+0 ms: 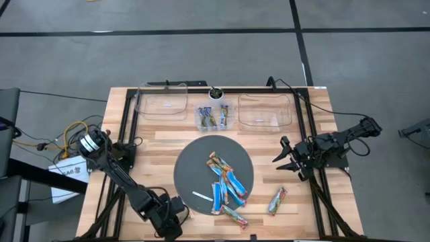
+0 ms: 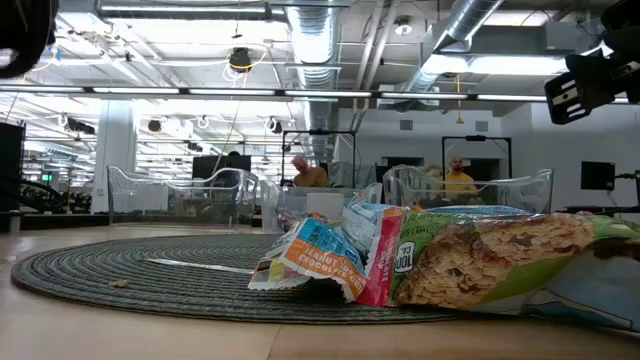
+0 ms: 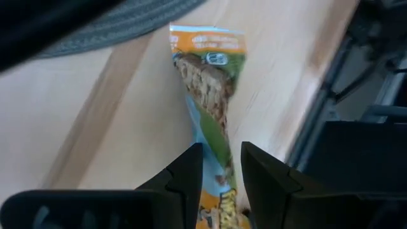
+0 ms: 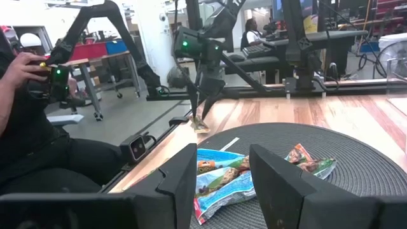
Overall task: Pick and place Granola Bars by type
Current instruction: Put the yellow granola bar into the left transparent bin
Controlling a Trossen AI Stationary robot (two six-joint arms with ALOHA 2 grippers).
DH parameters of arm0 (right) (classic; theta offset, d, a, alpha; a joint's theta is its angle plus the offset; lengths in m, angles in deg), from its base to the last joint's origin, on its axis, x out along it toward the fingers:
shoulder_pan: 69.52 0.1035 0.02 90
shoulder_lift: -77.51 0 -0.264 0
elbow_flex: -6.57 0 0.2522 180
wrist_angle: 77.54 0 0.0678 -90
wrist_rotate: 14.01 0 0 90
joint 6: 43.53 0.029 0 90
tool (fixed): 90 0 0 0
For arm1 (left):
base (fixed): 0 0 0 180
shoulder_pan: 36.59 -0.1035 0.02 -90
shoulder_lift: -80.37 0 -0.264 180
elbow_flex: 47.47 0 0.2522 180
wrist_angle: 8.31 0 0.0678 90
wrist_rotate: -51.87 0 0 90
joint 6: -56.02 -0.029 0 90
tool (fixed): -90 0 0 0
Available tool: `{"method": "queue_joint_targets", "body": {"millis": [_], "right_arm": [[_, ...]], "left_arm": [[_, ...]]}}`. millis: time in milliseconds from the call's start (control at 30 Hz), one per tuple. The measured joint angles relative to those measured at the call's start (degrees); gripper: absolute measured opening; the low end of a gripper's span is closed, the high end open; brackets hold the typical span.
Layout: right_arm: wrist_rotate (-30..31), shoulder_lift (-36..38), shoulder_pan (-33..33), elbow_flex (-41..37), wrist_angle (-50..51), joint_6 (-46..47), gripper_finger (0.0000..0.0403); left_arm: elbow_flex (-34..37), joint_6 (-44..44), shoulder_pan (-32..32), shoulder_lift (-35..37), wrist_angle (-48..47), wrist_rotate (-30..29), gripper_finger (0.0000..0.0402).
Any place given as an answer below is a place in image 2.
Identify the green red granola bar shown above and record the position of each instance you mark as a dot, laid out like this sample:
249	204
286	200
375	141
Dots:
500	260

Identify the blue brown granola bar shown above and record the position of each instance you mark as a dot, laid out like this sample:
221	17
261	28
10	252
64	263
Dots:
320	255

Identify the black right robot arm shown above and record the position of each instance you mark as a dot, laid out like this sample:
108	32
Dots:
625	20

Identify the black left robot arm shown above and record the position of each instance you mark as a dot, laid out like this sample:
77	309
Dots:
25	30

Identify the black monitor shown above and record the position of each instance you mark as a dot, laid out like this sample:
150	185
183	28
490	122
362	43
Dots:
597	175
210	167

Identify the large clear plastic bin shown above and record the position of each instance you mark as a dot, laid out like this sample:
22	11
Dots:
130	200
525	192

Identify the person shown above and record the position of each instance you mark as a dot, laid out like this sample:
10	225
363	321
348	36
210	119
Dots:
457	177
310	175

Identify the small clear plastic bin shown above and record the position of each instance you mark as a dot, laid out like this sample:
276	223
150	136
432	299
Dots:
295	197

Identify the white paper strip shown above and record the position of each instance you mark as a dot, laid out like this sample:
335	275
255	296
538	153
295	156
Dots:
200	265

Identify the white pillar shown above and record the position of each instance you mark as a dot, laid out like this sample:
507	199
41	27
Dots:
115	150

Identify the round grey woven mat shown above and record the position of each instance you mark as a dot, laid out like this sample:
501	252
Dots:
150	290

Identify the small brown crumb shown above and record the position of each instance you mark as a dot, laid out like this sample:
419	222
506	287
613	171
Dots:
118	283

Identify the black cabinet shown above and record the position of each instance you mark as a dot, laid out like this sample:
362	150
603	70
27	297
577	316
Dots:
11	165

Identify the black station frame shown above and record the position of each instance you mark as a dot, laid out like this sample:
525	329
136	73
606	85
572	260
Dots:
320	132
475	137

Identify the silver ventilation duct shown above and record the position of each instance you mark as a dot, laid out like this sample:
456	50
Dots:
470	15
312	40

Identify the black overhead camera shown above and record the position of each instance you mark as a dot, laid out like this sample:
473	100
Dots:
240	59

